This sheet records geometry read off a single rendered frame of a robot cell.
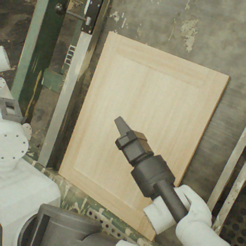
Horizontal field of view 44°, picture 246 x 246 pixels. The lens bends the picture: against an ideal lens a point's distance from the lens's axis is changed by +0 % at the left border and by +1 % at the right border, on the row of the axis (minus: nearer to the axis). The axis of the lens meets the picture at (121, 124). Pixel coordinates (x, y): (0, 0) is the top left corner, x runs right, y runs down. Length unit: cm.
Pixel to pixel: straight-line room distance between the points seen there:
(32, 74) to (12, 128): 74
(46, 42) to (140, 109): 52
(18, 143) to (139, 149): 28
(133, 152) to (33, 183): 24
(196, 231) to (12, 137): 39
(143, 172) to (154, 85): 36
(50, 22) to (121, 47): 36
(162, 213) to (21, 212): 30
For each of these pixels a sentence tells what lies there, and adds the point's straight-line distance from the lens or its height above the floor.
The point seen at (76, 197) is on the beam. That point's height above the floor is 89.
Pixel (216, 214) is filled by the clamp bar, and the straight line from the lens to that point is 91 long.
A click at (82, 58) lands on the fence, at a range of 112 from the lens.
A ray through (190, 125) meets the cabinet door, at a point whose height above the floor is 121.
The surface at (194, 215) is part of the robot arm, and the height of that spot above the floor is 128.
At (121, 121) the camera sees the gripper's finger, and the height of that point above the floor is 131.
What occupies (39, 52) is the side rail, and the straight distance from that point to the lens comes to 130.
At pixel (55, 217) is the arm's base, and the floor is 137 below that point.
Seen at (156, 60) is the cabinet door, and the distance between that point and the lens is 99.
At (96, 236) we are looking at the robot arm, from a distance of 54.
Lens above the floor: 184
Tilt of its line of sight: 43 degrees down
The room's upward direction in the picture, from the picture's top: straight up
